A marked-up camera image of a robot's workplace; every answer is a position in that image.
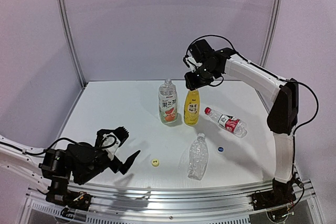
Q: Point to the yellow bottle cap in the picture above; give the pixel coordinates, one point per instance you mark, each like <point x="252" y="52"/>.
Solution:
<point x="155" y="162"/>

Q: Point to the red label water bottle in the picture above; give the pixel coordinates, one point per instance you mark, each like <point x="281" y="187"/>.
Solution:
<point x="229" y="123"/>

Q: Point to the blue white bottle cap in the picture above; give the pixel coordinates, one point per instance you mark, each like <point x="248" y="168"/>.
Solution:
<point x="220" y="149"/>

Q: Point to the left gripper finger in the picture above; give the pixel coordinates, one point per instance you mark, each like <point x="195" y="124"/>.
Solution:
<point x="121" y="134"/>
<point x="124" y="168"/>

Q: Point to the left aluminium frame post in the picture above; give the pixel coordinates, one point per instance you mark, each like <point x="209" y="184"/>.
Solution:
<point x="70" y="43"/>

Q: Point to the clear plastic bottle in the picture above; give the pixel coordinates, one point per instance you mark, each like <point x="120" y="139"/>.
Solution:
<point x="198" y="158"/>

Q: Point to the fruit tea bottle white label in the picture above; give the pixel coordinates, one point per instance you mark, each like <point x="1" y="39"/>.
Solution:
<point x="168" y="102"/>

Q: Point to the aluminium frame post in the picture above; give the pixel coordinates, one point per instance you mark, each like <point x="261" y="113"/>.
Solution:
<point x="270" y="32"/>
<point x="70" y="43"/>

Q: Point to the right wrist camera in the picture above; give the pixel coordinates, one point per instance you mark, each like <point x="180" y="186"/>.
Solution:
<point x="190" y="63"/>

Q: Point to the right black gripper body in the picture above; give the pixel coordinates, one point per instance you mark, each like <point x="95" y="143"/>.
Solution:
<point x="192" y="83"/>

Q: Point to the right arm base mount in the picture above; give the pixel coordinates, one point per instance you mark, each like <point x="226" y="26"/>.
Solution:
<point x="280" y="201"/>

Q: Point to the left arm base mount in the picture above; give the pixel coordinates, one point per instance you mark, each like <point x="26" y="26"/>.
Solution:
<point x="59" y="194"/>

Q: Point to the yellow drink bottle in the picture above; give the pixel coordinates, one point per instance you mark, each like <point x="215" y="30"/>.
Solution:
<point x="191" y="108"/>

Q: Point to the front aluminium rail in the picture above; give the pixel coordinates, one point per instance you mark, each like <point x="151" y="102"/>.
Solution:
<point x="232" y="204"/>

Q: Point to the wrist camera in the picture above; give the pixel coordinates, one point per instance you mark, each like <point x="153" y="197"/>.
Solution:
<point x="190" y="63"/>
<point x="110" y="145"/>

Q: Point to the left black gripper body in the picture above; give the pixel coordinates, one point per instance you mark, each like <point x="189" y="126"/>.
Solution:
<point x="113" y="166"/>

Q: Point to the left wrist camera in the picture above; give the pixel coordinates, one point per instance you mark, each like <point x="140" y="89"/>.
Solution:
<point x="110" y="145"/>

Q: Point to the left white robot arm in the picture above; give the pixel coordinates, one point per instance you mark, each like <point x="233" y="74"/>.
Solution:
<point x="50" y="170"/>

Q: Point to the right aluminium frame post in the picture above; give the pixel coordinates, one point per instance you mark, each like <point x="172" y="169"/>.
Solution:
<point x="270" y="32"/>

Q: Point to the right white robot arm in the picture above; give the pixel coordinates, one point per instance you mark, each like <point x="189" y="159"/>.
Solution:
<point x="207" y="64"/>

